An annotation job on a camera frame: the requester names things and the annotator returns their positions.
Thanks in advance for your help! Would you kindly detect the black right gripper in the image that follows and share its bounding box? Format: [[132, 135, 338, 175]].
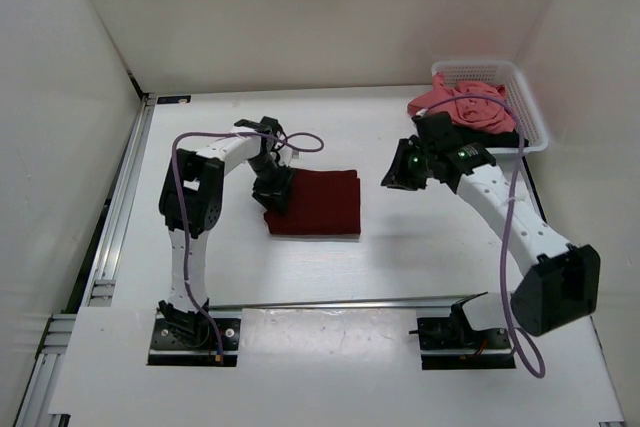
[[380, 138, 435, 191]]

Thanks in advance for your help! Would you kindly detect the dark red t-shirt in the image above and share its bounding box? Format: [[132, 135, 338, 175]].
[[263, 169, 361, 237]]

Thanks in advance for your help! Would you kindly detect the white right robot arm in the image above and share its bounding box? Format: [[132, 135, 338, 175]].
[[381, 112, 601, 337]]

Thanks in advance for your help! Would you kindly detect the aluminium side frame rail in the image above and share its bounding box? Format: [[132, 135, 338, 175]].
[[14, 94, 157, 426]]

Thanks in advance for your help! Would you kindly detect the pink t-shirt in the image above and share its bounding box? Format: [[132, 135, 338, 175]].
[[407, 73, 516, 135]]

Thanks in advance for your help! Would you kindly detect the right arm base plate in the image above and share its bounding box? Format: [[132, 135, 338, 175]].
[[408, 317, 516, 371]]

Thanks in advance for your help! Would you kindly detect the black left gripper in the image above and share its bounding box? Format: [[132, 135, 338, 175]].
[[247, 155, 296, 213]]

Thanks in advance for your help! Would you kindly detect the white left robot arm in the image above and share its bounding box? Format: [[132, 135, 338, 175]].
[[159, 117, 294, 355]]

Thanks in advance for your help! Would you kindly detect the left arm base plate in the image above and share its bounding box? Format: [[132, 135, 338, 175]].
[[147, 309, 242, 368]]

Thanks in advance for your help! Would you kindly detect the aluminium table edge rail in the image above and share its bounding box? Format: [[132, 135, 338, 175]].
[[210, 296, 462, 311]]

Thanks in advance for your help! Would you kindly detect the white plastic basket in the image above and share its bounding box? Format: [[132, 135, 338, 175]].
[[431, 59, 549, 155]]

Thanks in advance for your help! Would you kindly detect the black t-shirt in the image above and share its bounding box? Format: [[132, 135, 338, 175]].
[[453, 125, 520, 149]]

